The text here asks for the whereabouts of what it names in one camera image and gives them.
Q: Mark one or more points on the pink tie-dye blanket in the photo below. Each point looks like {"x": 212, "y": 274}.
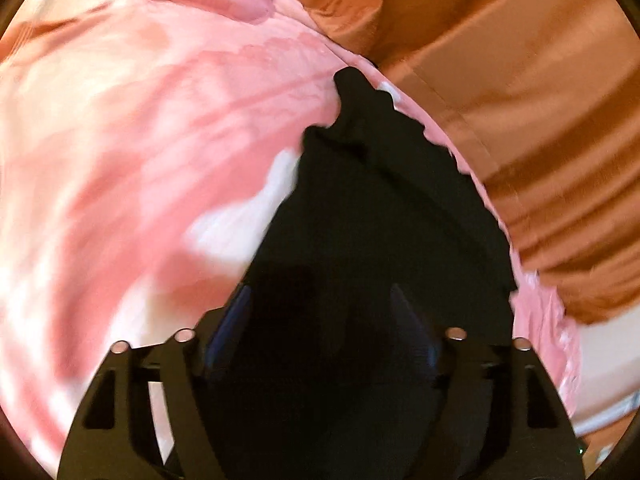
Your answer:
{"x": 150, "y": 160}

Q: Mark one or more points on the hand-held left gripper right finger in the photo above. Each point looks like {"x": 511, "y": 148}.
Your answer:
{"x": 417, "y": 325}

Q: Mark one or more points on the orange bed sheet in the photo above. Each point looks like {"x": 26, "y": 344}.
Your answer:
{"x": 500, "y": 85}

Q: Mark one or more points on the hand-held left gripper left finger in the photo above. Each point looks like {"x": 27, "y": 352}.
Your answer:
{"x": 227, "y": 325}

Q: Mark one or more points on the black small garment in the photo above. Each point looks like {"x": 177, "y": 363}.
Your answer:
{"x": 380, "y": 220}

